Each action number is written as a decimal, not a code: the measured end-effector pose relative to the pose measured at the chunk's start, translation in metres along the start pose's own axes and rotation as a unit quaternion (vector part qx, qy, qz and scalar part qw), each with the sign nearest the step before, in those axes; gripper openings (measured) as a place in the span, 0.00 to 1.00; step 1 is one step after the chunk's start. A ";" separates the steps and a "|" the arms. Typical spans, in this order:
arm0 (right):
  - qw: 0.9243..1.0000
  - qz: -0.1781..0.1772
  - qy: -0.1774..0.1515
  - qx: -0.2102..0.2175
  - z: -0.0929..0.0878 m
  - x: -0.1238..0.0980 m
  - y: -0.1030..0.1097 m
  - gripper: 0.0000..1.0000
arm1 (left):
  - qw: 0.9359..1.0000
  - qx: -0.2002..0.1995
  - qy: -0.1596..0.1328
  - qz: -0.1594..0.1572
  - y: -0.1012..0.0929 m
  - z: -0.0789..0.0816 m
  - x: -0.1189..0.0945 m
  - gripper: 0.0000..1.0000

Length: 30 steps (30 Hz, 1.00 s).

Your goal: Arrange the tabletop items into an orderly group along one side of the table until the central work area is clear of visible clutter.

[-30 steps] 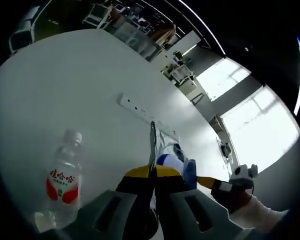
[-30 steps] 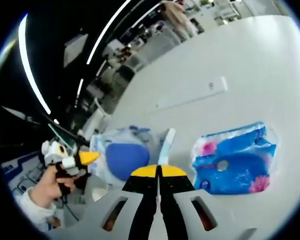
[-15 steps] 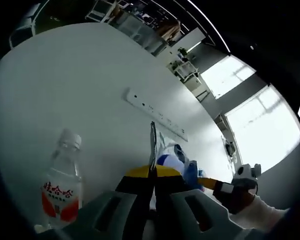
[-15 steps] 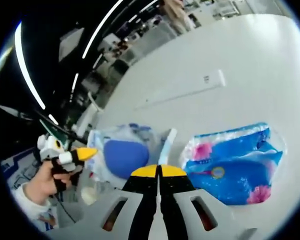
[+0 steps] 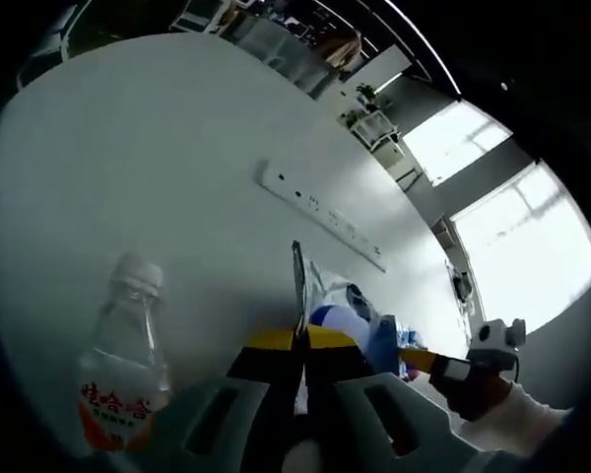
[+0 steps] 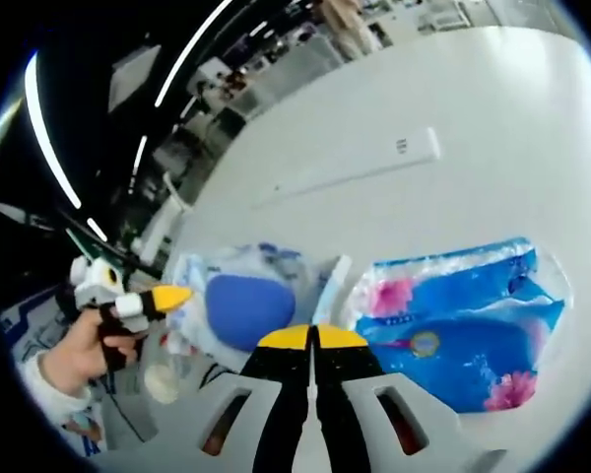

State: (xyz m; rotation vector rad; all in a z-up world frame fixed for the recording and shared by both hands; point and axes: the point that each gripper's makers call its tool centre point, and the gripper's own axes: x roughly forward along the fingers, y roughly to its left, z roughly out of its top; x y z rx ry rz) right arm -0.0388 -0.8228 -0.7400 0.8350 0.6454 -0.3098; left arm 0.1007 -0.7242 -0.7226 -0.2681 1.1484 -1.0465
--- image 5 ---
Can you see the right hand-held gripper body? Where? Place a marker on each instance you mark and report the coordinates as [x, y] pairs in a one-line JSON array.
[[495, 342]]

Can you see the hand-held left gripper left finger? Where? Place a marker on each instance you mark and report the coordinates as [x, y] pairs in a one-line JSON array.
[[256, 374]]

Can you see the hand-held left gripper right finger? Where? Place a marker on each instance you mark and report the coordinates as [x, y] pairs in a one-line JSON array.
[[335, 364]]

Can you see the blue white snack packet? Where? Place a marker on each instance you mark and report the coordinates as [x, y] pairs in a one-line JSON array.
[[337, 317]]

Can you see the clear plastic water bottle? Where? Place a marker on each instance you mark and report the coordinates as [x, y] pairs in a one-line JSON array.
[[123, 355]]

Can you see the small dark tabletop object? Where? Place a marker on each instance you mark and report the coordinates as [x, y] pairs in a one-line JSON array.
[[462, 286]]

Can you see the white tabletop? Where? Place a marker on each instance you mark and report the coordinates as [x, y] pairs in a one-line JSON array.
[[152, 172]]

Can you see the person's right hand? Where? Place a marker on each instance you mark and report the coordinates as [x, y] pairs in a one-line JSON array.
[[478, 394]]

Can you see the person's left hand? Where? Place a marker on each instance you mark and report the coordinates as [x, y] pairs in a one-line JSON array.
[[304, 458]]

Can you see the bright window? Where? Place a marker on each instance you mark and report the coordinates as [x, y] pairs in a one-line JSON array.
[[453, 143], [522, 246]]

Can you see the white power strip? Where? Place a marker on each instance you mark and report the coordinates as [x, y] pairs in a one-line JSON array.
[[320, 212]]

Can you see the white shelf rack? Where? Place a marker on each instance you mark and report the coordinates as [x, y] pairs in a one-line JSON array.
[[374, 130]]

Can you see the green potted plant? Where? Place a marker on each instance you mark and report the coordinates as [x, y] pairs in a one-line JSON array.
[[367, 92]]

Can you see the ceiling light strip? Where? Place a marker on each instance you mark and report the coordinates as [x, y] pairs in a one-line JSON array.
[[423, 44]]

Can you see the grey desk partition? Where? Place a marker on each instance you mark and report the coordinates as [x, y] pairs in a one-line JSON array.
[[285, 54]]

